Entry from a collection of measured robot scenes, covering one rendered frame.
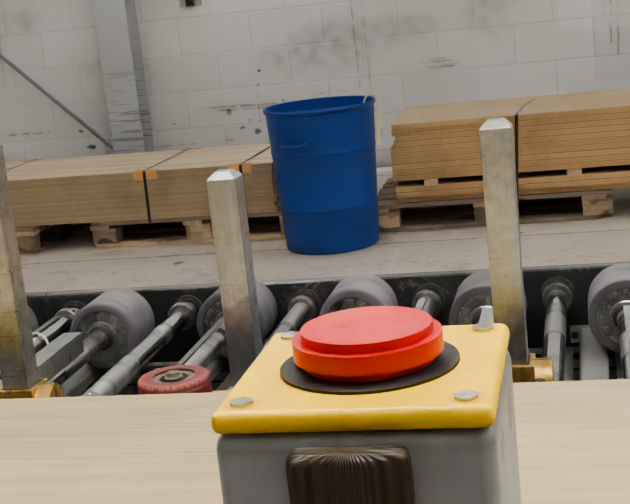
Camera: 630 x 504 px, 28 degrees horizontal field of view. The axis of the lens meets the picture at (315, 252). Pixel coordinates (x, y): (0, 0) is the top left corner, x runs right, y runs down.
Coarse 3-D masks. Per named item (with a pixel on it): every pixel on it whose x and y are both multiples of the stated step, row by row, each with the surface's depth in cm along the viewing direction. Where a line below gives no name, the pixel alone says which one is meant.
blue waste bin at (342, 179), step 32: (352, 96) 625; (288, 128) 587; (320, 128) 582; (352, 128) 587; (288, 160) 593; (320, 160) 587; (352, 160) 590; (288, 192) 600; (320, 192) 591; (352, 192) 594; (288, 224) 607; (320, 224) 595; (352, 224) 597
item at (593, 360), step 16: (576, 336) 195; (592, 336) 190; (592, 352) 183; (80, 368) 202; (96, 368) 202; (208, 368) 195; (592, 368) 176; (608, 368) 176; (64, 384) 194; (80, 384) 195
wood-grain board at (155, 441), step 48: (528, 384) 125; (576, 384) 124; (624, 384) 122; (0, 432) 128; (48, 432) 126; (96, 432) 125; (144, 432) 123; (192, 432) 122; (528, 432) 113; (576, 432) 112; (624, 432) 110; (0, 480) 115; (48, 480) 114; (96, 480) 112; (144, 480) 111; (192, 480) 110; (528, 480) 103; (576, 480) 102; (624, 480) 101
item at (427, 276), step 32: (128, 288) 210; (160, 288) 208; (192, 288) 206; (288, 288) 203; (320, 288) 202; (448, 288) 198; (576, 288) 194; (160, 320) 209; (448, 320) 199; (544, 320) 196; (576, 320) 195; (160, 352) 210; (576, 352) 193; (608, 352) 194; (128, 384) 211; (224, 384) 195
